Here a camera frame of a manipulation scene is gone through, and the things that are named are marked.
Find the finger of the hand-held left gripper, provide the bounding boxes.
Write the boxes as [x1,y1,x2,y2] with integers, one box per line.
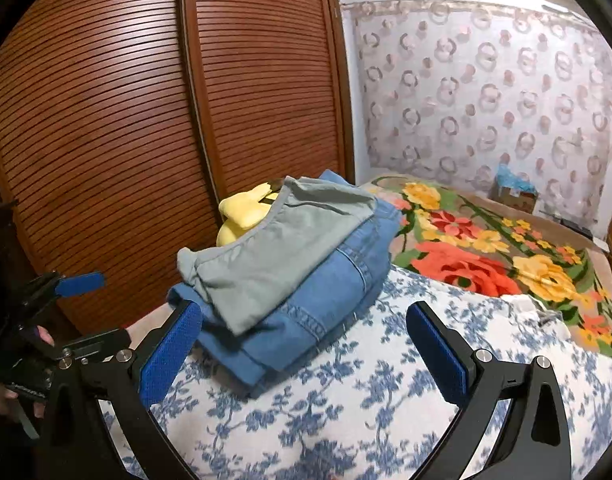
[50,328,132,362]
[16,271,107,312]

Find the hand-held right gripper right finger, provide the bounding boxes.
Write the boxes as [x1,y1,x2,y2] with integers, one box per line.
[406,300,573,480]

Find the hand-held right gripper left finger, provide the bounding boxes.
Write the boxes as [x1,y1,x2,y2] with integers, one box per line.
[38,300,204,480]

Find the grey-green pants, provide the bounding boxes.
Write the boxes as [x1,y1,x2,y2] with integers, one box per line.
[177,176,379,336]

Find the person's left hand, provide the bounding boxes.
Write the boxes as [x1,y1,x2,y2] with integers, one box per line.
[0,325,55,421]

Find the blue floral bedsheet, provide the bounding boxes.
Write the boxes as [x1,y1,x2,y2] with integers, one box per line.
[98,265,612,480]

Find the colourful flower blanket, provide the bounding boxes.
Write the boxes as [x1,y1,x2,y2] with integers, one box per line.
[361,174,612,362]

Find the folded blue jeans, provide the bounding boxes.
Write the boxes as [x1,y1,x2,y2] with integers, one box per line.
[166,169,405,401]

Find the yellow plush toy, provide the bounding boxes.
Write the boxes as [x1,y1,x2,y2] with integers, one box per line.
[217,182,281,249]

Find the cardboard box with blue bag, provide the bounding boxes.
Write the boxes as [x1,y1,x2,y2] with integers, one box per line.
[491,165,540,214]

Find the brown slatted wooden wardrobe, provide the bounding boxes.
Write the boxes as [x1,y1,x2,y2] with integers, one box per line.
[0,0,357,337]

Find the ring-patterned curtain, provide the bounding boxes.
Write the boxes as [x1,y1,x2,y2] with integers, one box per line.
[343,0,612,226]

